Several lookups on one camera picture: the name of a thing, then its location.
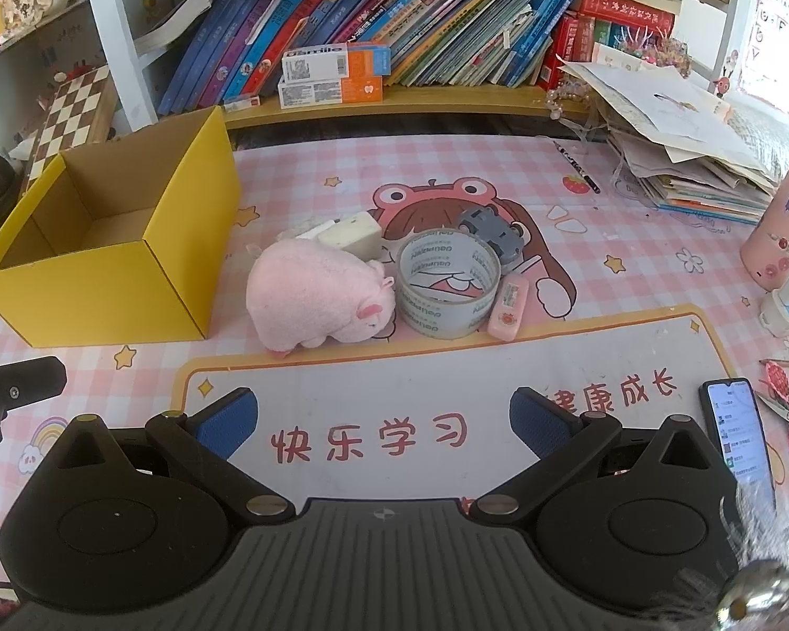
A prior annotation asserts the small white red box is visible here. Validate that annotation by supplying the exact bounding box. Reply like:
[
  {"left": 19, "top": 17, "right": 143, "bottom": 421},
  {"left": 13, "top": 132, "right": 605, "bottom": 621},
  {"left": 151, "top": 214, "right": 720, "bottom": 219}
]
[{"left": 224, "top": 94, "right": 260, "bottom": 113}]

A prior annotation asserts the white sponge block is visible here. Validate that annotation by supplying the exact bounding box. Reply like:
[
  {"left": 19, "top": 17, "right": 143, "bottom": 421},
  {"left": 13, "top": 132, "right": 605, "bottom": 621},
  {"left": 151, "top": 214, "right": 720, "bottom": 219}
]
[{"left": 316, "top": 211, "right": 383, "bottom": 261}]

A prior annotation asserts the wooden chessboard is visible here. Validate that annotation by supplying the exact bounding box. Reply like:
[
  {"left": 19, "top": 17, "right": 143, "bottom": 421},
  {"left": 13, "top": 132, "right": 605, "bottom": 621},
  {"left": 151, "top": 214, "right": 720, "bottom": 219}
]
[{"left": 26, "top": 66, "right": 118, "bottom": 181}]

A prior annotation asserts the upper orange white box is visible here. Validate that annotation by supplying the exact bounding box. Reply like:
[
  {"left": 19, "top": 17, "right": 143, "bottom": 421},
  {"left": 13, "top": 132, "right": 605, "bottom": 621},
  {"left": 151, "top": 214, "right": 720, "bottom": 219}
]
[{"left": 282, "top": 43, "right": 392, "bottom": 83}]

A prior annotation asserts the pink cylindrical cup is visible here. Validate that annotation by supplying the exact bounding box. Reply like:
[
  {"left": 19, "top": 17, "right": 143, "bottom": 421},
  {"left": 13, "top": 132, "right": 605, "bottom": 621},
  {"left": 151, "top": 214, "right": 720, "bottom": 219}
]
[{"left": 740, "top": 169, "right": 789, "bottom": 291}]

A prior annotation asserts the black marker pen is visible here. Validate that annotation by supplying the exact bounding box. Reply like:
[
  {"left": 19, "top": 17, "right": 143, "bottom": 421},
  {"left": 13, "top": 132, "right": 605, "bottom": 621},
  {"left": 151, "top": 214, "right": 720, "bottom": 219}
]
[{"left": 551, "top": 140, "right": 601, "bottom": 194}]

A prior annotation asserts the stack of papers and booklets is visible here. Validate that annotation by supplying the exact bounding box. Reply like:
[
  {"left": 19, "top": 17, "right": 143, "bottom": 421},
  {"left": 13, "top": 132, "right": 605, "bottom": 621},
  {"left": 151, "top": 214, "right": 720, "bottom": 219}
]
[{"left": 563, "top": 60, "right": 778, "bottom": 225}]

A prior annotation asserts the lower orange white box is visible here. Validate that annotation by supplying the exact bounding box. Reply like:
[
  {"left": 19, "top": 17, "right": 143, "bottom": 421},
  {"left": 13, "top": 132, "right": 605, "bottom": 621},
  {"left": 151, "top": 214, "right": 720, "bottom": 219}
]
[{"left": 278, "top": 76, "right": 383, "bottom": 110}]

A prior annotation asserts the grey toy car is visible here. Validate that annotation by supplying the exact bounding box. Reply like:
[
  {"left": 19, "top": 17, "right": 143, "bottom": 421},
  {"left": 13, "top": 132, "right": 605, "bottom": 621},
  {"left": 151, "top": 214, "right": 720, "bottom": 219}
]
[{"left": 459, "top": 205, "right": 526, "bottom": 272}]

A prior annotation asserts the pink plush pig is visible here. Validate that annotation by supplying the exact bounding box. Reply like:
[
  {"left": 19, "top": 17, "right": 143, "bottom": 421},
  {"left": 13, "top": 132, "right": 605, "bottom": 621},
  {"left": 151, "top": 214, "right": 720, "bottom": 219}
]
[{"left": 246, "top": 238, "right": 396, "bottom": 355}]

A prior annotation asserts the orange white box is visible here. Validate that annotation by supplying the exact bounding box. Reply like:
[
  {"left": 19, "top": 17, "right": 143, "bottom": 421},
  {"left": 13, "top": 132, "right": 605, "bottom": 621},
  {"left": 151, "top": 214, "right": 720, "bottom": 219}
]
[
  {"left": 278, "top": 76, "right": 383, "bottom": 110},
  {"left": 282, "top": 43, "right": 392, "bottom": 83}
]

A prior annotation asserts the clear tape roll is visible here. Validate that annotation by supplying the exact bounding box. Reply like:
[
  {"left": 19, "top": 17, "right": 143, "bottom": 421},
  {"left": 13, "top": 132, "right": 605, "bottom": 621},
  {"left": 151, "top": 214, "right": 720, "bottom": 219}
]
[{"left": 394, "top": 228, "right": 501, "bottom": 340}]

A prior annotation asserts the black smartphone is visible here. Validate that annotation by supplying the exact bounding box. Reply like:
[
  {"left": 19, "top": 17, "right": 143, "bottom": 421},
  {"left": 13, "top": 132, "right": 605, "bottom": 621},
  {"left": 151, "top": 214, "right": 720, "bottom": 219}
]
[{"left": 699, "top": 378, "right": 775, "bottom": 508}]

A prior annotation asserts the yellow cardboard box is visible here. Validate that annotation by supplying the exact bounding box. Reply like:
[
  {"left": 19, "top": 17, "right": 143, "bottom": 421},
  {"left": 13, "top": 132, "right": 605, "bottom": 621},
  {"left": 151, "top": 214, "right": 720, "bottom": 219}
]
[{"left": 0, "top": 107, "right": 240, "bottom": 349}]

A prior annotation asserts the row of leaning books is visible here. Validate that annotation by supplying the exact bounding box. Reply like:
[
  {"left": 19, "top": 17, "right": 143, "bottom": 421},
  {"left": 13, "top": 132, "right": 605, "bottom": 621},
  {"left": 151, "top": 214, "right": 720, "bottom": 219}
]
[{"left": 156, "top": 0, "right": 571, "bottom": 117}]

